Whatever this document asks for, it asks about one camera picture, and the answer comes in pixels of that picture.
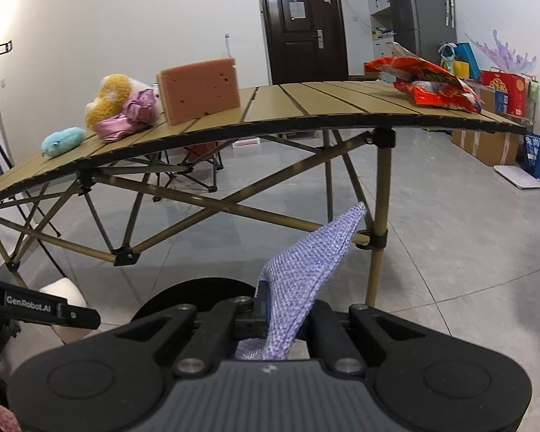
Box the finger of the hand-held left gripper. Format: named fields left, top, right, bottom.
left=56, top=302, right=102, bottom=330

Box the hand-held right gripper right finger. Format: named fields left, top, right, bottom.
left=306, top=299, right=433, bottom=374

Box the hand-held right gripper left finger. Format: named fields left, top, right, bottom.
left=101, top=281, right=271, bottom=375

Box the purple woven cloth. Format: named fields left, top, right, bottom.
left=234, top=202, right=367, bottom=361

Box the black round trash bin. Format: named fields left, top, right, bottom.
left=130, top=276, right=259, bottom=325

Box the light blue plush toy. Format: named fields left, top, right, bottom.
left=41, top=127, right=87, bottom=158

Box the pink satin cloth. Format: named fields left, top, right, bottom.
left=94, top=89, right=159, bottom=143

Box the orange sponge block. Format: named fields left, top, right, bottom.
left=157, top=58, right=241, bottom=126

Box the yellow spotted plush toy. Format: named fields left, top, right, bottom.
left=85, top=73, right=136, bottom=130

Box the white paper roll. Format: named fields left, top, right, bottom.
left=40, top=278, right=89, bottom=343

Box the folding camping chair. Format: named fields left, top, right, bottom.
left=150, top=137, right=223, bottom=201

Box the tan slatted folding table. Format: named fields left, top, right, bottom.
left=0, top=80, right=527, bottom=311

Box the large cardboard box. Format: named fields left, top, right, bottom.
left=451, top=112, right=523, bottom=167

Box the white bathroom scale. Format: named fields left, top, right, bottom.
left=494, top=164, right=540, bottom=190

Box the red snack bag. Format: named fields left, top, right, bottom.
left=364, top=42, right=466, bottom=91
left=393, top=78, right=484, bottom=114

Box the dark brown door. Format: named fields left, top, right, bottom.
left=257, top=0, right=349, bottom=85

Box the blue printed bag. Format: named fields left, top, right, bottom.
left=517, top=132, right=540, bottom=183

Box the white kitchen cabinet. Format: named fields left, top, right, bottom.
left=370, top=8, right=393, bottom=60

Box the red gift box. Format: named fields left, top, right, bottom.
left=481, top=69, right=529, bottom=118

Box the blue gift bag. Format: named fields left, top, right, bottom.
left=438, top=42, right=478, bottom=79

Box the purple wing decoration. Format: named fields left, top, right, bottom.
left=465, top=29, right=538, bottom=75

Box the grey refrigerator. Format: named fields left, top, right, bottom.
left=384, top=0, right=458, bottom=60

